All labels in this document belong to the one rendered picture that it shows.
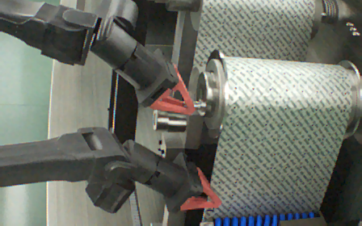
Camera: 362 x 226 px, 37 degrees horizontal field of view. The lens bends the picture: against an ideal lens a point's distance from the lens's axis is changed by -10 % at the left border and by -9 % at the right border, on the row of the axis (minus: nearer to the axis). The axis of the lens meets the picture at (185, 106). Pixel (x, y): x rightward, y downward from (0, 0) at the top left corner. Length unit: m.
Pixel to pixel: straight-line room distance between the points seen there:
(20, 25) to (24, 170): 0.23
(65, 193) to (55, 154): 0.45
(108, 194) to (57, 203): 0.31
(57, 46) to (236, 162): 0.35
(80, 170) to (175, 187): 0.18
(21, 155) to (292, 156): 0.47
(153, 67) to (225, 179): 0.23
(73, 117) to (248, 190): 0.66
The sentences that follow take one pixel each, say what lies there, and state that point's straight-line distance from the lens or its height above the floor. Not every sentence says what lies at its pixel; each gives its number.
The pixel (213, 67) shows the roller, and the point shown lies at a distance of 0.96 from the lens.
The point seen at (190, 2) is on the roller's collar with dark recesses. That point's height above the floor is 1.33.
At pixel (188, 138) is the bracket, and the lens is 1.03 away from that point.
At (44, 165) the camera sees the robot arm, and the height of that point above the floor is 1.21.
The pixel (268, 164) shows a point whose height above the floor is 1.15.
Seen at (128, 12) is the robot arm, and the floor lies 1.37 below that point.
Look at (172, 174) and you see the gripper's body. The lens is 0.95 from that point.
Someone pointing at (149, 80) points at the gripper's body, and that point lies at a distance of 0.91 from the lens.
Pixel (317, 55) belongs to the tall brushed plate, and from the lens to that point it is 1.37.
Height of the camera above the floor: 1.70
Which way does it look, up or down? 29 degrees down
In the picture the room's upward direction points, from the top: 8 degrees clockwise
